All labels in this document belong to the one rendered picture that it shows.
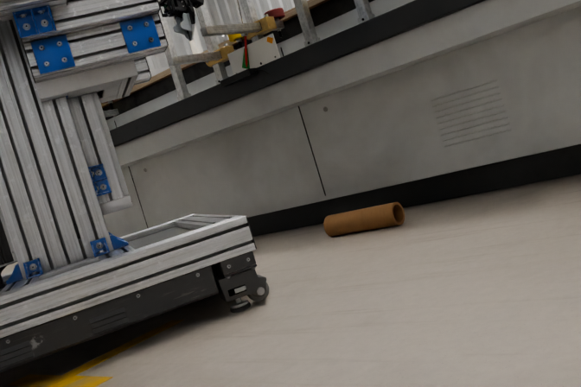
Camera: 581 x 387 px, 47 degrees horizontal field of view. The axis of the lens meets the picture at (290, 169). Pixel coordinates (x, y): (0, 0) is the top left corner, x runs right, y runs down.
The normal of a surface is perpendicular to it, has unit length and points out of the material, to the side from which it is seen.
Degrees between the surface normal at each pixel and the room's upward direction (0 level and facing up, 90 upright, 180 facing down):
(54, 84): 90
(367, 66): 90
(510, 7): 90
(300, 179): 90
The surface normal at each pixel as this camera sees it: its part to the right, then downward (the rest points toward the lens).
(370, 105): -0.62, 0.22
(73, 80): 0.30, -0.06
